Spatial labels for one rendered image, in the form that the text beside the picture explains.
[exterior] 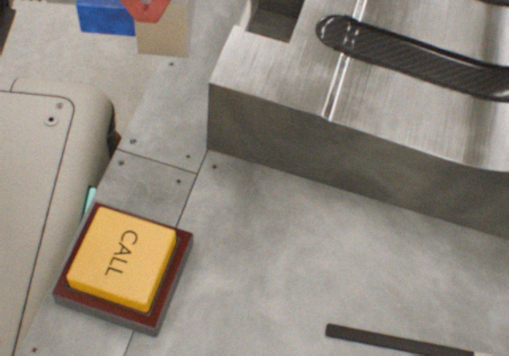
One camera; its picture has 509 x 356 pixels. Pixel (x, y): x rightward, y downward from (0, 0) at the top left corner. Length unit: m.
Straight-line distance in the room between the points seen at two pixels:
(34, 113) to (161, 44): 0.80
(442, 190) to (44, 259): 0.73
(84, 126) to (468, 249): 0.81
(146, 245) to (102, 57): 1.22
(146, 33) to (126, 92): 1.14
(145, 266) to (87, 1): 0.19
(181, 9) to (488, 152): 0.24
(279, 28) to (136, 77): 1.09
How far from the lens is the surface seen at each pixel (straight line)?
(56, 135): 1.24
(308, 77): 0.52
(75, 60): 1.70
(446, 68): 0.57
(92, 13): 0.49
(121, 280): 0.49
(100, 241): 0.51
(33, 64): 1.71
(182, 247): 0.52
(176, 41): 0.49
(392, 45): 0.57
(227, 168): 0.57
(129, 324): 0.51
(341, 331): 0.52
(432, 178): 0.54
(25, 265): 1.13
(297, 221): 0.56
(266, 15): 0.59
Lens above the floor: 1.29
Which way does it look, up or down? 58 degrees down
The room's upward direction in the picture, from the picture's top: 9 degrees clockwise
